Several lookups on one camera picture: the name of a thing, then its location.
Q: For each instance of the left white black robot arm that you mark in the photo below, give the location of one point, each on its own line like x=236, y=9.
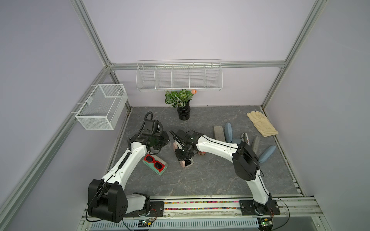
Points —
x=107, y=199

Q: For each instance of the green plant in black vase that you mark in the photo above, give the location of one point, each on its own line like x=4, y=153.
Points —
x=180, y=99

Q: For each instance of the grey mint case red sunglasses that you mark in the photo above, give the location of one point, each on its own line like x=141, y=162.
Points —
x=151, y=166

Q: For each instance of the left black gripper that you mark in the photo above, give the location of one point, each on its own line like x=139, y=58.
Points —
x=165, y=140

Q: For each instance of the grey fabric glasses case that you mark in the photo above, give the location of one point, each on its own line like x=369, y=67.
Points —
x=255, y=144

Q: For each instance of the white wire mesh side basket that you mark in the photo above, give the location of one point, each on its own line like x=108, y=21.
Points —
x=103, y=107

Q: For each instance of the pink case black sunglasses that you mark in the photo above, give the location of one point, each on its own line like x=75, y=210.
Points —
x=183, y=163

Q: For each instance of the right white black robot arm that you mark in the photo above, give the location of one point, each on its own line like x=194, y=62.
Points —
x=245, y=162

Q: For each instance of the mint case blue glasses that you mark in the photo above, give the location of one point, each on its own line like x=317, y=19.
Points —
x=236, y=140

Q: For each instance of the grey case mint lining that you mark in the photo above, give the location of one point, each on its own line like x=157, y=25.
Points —
x=219, y=133

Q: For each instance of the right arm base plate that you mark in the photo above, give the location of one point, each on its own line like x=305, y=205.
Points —
x=250, y=207

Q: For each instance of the white vented cable duct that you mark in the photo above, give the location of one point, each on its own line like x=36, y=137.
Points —
x=177, y=224

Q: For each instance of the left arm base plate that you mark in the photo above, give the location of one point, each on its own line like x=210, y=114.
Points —
x=154, y=209

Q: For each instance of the long white wire shelf basket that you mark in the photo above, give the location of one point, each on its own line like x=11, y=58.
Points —
x=199, y=74

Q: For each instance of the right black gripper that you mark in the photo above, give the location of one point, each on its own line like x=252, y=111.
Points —
x=179, y=157

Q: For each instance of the blue case orange lining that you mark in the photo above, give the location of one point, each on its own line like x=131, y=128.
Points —
x=267, y=154

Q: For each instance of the beige work glove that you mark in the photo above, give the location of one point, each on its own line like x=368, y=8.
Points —
x=262, y=124

